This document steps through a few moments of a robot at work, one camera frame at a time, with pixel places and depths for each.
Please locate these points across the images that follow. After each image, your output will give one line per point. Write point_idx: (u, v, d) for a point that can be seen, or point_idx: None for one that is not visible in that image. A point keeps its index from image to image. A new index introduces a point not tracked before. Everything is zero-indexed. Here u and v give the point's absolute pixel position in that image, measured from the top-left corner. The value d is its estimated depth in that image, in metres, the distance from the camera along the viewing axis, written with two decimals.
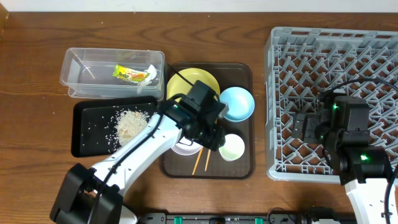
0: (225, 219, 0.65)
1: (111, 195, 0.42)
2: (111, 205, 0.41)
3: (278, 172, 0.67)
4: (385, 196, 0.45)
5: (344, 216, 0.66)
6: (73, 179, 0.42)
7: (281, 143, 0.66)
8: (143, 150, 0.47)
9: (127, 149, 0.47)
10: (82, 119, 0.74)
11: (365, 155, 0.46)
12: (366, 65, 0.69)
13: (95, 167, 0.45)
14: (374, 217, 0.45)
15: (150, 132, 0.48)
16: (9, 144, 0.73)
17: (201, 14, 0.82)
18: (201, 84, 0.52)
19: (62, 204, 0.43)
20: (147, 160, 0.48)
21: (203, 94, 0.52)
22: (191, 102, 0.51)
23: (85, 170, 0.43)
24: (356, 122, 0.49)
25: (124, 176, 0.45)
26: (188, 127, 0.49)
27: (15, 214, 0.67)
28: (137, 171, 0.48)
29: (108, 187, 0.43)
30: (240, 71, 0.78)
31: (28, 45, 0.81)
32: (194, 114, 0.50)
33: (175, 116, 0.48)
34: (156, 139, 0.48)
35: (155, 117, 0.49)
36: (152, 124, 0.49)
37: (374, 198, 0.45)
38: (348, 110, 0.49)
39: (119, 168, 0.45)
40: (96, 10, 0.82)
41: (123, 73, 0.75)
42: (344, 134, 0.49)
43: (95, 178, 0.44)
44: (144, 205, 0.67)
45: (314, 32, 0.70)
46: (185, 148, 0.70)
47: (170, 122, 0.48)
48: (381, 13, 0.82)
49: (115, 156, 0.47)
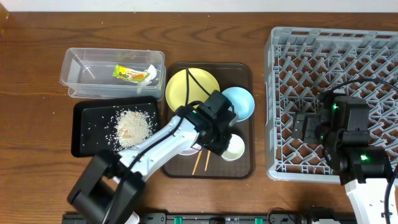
0: (225, 219, 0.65)
1: (135, 180, 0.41)
2: (134, 190, 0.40)
3: (278, 172, 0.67)
4: (385, 196, 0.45)
5: (345, 216, 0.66)
6: (97, 162, 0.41)
7: (281, 143, 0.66)
8: (165, 144, 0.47)
9: (151, 142, 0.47)
10: (82, 119, 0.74)
11: (365, 155, 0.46)
12: (366, 65, 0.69)
13: (121, 154, 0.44)
14: (374, 217, 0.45)
15: (171, 130, 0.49)
16: (9, 144, 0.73)
17: (201, 14, 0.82)
18: (220, 93, 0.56)
19: (83, 186, 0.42)
20: (166, 155, 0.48)
21: (222, 101, 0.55)
22: (208, 109, 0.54)
23: (110, 155, 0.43)
24: (357, 122, 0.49)
25: (148, 166, 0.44)
26: (204, 132, 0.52)
27: (15, 214, 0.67)
28: (157, 165, 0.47)
29: (132, 173, 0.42)
30: (240, 71, 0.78)
31: (28, 45, 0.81)
32: (209, 121, 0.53)
33: (194, 121, 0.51)
34: (177, 137, 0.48)
35: (176, 118, 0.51)
36: (173, 122, 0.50)
37: (374, 198, 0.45)
38: (348, 110, 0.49)
39: (143, 158, 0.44)
40: (96, 9, 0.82)
41: (123, 73, 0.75)
42: (344, 134, 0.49)
43: (120, 165, 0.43)
44: (144, 205, 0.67)
45: (314, 32, 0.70)
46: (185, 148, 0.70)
47: (188, 126, 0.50)
48: (381, 12, 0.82)
49: (138, 146, 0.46)
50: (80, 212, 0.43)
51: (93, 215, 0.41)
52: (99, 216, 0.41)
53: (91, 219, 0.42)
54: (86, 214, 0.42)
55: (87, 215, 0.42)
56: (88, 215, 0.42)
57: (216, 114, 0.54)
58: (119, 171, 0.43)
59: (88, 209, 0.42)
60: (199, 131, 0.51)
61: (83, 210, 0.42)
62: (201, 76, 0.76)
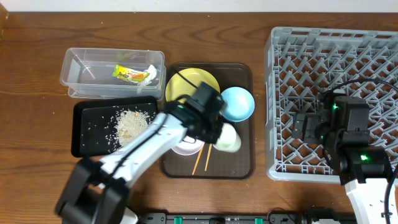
0: (225, 219, 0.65)
1: (119, 186, 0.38)
2: (118, 196, 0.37)
3: (278, 172, 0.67)
4: (386, 196, 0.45)
5: (345, 216, 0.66)
6: (79, 172, 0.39)
7: (281, 143, 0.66)
8: (150, 145, 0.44)
9: (135, 144, 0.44)
10: (82, 119, 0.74)
11: (365, 155, 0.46)
12: (366, 65, 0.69)
13: (104, 160, 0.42)
14: (373, 216, 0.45)
15: (156, 129, 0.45)
16: (9, 144, 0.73)
17: (201, 14, 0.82)
18: (204, 85, 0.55)
19: (68, 197, 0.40)
20: (153, 156, 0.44)
21: (207, 93, 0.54)
22: (194, 102, 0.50)
23: (92, 163, 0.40)
24: (356, 122, 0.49)
25: (132, 170, 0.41)
26: (191, 127, 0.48)
27: (15, 214, 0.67)
28: (143, 167, 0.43)
29: (115, 179, 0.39)
30: (240, 71, 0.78)
31: (28, 45, 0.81)
32: (196, 116, 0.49)
33: (180, 116, 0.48)
34: (162, 135, 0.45)
35: (160, 115, 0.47)
36: (158, 121, 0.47)
37: (374, 198, 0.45)
38: (348, 109, 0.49)
39: (127, 162, 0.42)
40: (96, 10, 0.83)
41: (123, 73, 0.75)
42: (344, 134, 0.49)
43: (102, 171, 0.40)
44: (143, 205, 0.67)
45: (314, 31, 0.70)
46: (184, 148, 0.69)
47: (173, 121, 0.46)
48: (381, 12, 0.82)
49: (122, 149, 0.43)
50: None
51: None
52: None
53: None
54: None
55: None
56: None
57: (203, 107, 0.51)
58: (104, 177, 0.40)
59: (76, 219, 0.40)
60: (185, 126, 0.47)
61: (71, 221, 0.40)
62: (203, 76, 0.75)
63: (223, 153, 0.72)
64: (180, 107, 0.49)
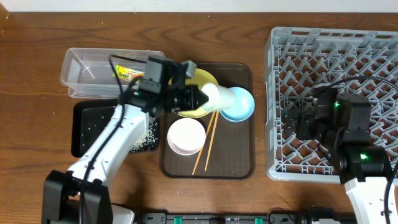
0: (225, 219, 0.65)
1: (94, 188, 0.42)
2: (96, 196, 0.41)
3: (278, 172, 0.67)
4: (385, 195, 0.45)
5: (346, 216, 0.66)
6: (51, 186, 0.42)
7: (281, 143, 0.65)
8: (114, 139, 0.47)
9: (100, 144, 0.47)
10: (82, 119, 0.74)
11: (365, 154, 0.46)
12: (366, 65, 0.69)
13: (72, 169, 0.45)
14: (373, 215, 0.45)
15: (117, 124, 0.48)
16: (9, 144, 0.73)
17: (201, 14, 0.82)
18: (153, 59, 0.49)
19: (50, 214, 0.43)
20: (123, 147, 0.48)
21: (158, 70, 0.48)
22: (149, 83, 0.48)
23: (61, 175, 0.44)
24: (358, 121, 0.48)
25: (103, 168, 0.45)
26: (155, 109, 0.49)
27: (15, 214, 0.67)
28: (116, 160, 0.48)
29: (90, 182, 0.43)
30: (240, 70, 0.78)
31: (28, 45, 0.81)
32: (154, 96, 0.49)
33: (139, 102, 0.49)
34: (125, 127, 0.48)
35: (119, 108, 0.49)
36: (117, 115, 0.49)
37: (374, 196, 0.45)
38: (349, 109, 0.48)
39: (96, 163, 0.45)
40: (96, 10, 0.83)
41: (123, 73, 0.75)
42: (345, 133, 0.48)
43: (76, 180, 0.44)
44: (143, 205, 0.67)
45: (314, 32, 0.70)
46: (184, 148, 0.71)
47: (135, 109, 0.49)
48: (381, 13, 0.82)
49: (88, 154, 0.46)
50: None
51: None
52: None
53: None
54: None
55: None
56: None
57: (159, 85, 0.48)
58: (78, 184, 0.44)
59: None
60: (148, 111, 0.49)
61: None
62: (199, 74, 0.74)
63: (223, 153, 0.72)
64: (136, 94, 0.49)
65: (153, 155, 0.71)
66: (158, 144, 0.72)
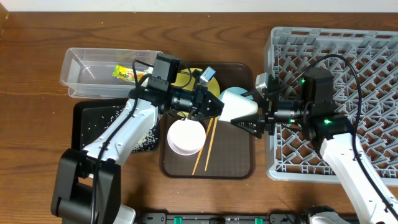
0: (225, 219, 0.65)
1: (108, 166, 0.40)
2: (110, 175, 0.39)
3: (277, 172, 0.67)
4: (353, 142, 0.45)
5: (346, 216, 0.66)
6: (66, 163, 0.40)
7: (281, 143, 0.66)
8: (127, 126, 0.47)
9: (112, 129, 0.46)
10: (82, 119, 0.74)
11: (328, 119, 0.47)
12: (366, 65, 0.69)
13: (86, 149, 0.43)
14: (348, 165, 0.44)
15: (130, 112, 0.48)
16: (9, 144, 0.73)
17: (201, 14, 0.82)
18: (162, 58, 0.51)
19: (61, 193, 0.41)
20: (133, 136, 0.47)
21: (166, 66, 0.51)
22: (158, 80, 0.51)
23: (76, 153, 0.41)
24: (324, 94, 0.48)
25: (117, 151, 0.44)
26: (163, 106, 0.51)
27: (15, 214, 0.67)
28: (127, 147, 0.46)
29: (103, 162, 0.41)
30: (240, 70, 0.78)
31: (28, 45, 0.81)
32: (162, 93, 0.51)
33: (150, 97, 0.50)
34: (136, 117, 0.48)
35: (131, 101, 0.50)
36: (129, 106, 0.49)
37: (344, 146, 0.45)
38: (314, 84, 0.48)
39: (110, 145, 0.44)
40: (96, 9, 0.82)
41: (123, 73, 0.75)
42: (312, 107, 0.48)
43: (89, 159, 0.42)
44: (143, 205, 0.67)
45: (314, 32, 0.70)
46: (185, 148, 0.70)
47: (144, 104, 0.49)
48: (381, 12, 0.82)
49: (102, 136, 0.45)
50: (68, 219, 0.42)
51: (82, 216, 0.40)
52: (87, 214, 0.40)
53: (81, 221, 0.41)
54: (74, 219, 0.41)
55: (76, 219, 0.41)
56: (78, 218, 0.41)
57: (167, 83, 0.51)
58: (91, 165, 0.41)
59: (74, 212, 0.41)
60: (157, 106, 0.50)
61: (69, 215, 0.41)
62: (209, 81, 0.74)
63: (223, 153, 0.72)
64: (146, 90, 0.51)
65: (153, 155, 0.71)
66: (158, 144, 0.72)
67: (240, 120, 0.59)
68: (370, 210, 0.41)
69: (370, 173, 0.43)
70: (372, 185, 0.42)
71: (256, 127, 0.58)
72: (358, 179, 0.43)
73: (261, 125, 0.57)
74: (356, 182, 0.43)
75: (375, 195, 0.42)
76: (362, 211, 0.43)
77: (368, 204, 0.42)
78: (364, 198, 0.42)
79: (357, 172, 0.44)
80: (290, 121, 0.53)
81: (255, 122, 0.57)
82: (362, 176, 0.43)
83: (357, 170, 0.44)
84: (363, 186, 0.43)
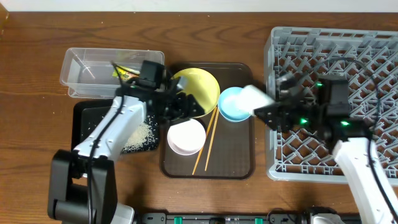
0: (225, 219, 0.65)
1: (101, 163, 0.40)
2: (103, 171, 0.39)
3: (278, 172, 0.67)
4: (368, 149, 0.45)
5: (347, 216, 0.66)
6: (58, 165, 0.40)
7: (281, 142, 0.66)
8: (117, 123, 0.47)
9: (101, 128, 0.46)
10: (82, 119, 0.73)
11: (346, 121, 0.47)
12: (366, 65, 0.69)
13: (78, 149, 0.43)
14: (360, 171, 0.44)
15: (117, 109, 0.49)
16: (9, 144, 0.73)
17: (201, 14, 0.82)
18: (149, 61, 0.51)
19: (57, 195, 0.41)
20: (124, 132, 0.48)
21: (154, 69, 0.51)
22: (145, 81, 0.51)
23: (67, 154, 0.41)
24: (340, 96, 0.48)
25: (109, 147, 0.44)
26: (151, 101, 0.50)
27: (15, 214, 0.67)
28: (118, 142, 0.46)
29: (95, 159, 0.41)
30: (240, 70, 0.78)
31: (28, 45, 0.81)
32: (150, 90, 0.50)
33: (136, 94, 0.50)
34: (125, 114, 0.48)
35: (117, 98, 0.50)
36: (116, 103, 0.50)
37: (359, 152, 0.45)
38: (330, 86, 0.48)
39: (101, 142, 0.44)
40: (96, 9, 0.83)
41: (122, 73, 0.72)
42: (328, 108, 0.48)
43: (81, 158, 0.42)
44: (143, 205, 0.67)
45: (314, 31, 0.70)
46: (184, 148, 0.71)
47: (130, 102, 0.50)
48: (380, 13, 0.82)
49: (92, 135, 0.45)
50: (66, 220, 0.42)
51: (81, 216, 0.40)
52: (86, 213, 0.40)
53: (80, 220, 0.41)
54: (73, 219, 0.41)
55: (75, 219, 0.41)
56: (76, 219, 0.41)
57: (155, 82, 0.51)
58: (84, 163, 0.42)
59: (73, 213, 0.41)
60: (144, 102, 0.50)
61: (68, 216, 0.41)
62: (208, 85, 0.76)
63: (223, 153, 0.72)
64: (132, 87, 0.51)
65: (153, 155, 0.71)
66: (158, 144, 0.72)
67: (265, 110, 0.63)
68: (376, 219, 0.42)
69: (382, 183, 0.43)
70: (382, 195, 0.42)
71: (271, 115, 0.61)
72: (369, 185, 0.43)
73: (276, 115, 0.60)
74: (367, 187, 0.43)
75: (383, 205, 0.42)
76: (367, 218, 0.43)
77: (375, 213, 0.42)
78: (371, 205, 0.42)
79: (369, 179, 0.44)
80: (301, 122, 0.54)
81: (271, 111, 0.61)
82: (373, 184, 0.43)
83: (369, 177, 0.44)
84: (373, 193, 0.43)
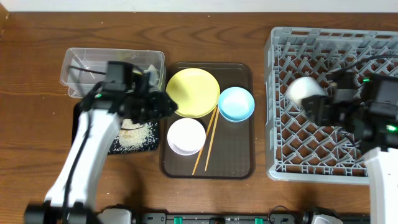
0: (225, 219, 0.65)
1: (77, 211, 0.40)
2: (81, 219, 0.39)
3: (278, 172, 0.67)
4: None
5: (346, 216, 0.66)
6: (32, 219, 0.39)
7: (281, 143, 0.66)
8: (87, 153, 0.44)
9: (71, 163, 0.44)
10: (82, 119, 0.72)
11: (393, 125, 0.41)
12: (366, 65, 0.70)
13: (50, 196, 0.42)
14: (390, 188, 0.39)
15: (85, 134, 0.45)
16: (9, 145, 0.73)
17: (201, 14, 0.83)
18: (113, 61, 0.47)
19: None
20: (97, 157, 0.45)
21: (121, 68, 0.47)
22: (112, 84, 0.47)
23: (38, 206, 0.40)
24: (387, 94, 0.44)
25: (82, 186, 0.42)
26: (123, 107, 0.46)
27: (15, 215, 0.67)
28: (94, 170, 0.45)
29: (71, 206, 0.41)
30: (240, 71, 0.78)
31: (28, 45, 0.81)
32: (120, 95, 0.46)
33: (104, 104, 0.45)
34: (94, 139, 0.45)
35: (83, 117, 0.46)
36: (82, 124, 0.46)
37: (395, 167, 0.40)
38: (380, 83, 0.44)
39: (73, 184, 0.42)
40: (96, 9, 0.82)
41: None
42: (372, 106, 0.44)
43: (56, 208, 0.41)
44: (143, 205, 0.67)
45: (314, 32, 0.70)
46: (184, 148, 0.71)
47: (99, 117, 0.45)
48: (380, 13, 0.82)
49: (63, 175, 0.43)
50: None
51: None
52: None
53: None
54: None
55: None
56: None
57: (124, 84, 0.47)
58: (60, 211, 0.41)
59: None
60: (115, 110, 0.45)
61: None
62: (206, 83, 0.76)
63: (223, 153, 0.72)
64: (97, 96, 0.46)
65: (153, 156, 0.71)
66: (158, 144, 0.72)
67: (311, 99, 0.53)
68: None
69: None
70: None
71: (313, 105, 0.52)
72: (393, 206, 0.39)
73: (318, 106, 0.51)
74: (388, 209, 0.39)
75: None
76: None
77: None
78: None
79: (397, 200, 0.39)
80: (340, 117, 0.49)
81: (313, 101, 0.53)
82: None
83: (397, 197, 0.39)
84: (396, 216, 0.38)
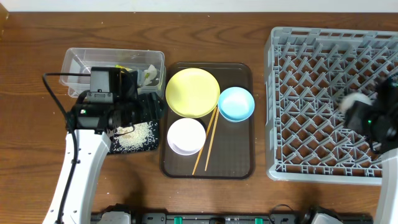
0: (225, 219, 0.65)
1: None
2: None
3: (278, 172, 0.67)
4: None
5: (347, 216, 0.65)
6: None
7: (281, 143, 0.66)
8: (77, 180, 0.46)
9: (61, 192, 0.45)
10: None
11: None
12: (366, 65, 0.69)
13: None
14: None
15: (73, 160, 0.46)
16: (9, 144, 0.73)
17: (201, 14, 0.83)
18: (98, 70, 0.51)
19: None
20: (89, 182, 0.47)
21: (106, 76, 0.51)
22: (99, 94, 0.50)
23: None
24: None
25: (74, 214, 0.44)
26: (111, 119, 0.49)
27: (15, 214, 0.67)
28: (86, 195, 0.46)
29: None
30: (240, 70, 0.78)
31: (27, 45, 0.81)
32: (107, 104, 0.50)
33: (90, 120, 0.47)
34: (83, 164, 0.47)
35: (70, 140, 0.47)
36: (69, 150, 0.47)
37: None
38: None
39: (64, 217, 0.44)
40: (96, 10, 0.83)
41: None
42: None
43: None
44: (143, 205, 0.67)
45: (314, 32, 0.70)
46: (184, 148, 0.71)
47: (87, 132, 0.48)
48: (380, 13, 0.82)
49: (53, 208, 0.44)
50: None
51: None
52: None
53: None
54: None
55: None
56: None
57: (110, 94, 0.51)
58: None
59: None
60: (104, 124, 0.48)
61: None
62: (205, 83, 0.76)
63: (223, 153, 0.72)
64: (83, 111, 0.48)
65: (153, 156, 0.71)
66: (158, 144, 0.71)
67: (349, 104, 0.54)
68: None
69: None
70: None
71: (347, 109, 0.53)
72: None
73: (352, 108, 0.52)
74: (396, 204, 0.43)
75: None
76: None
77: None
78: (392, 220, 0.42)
79: None
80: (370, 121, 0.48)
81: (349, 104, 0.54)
82: None
83: None
84: None
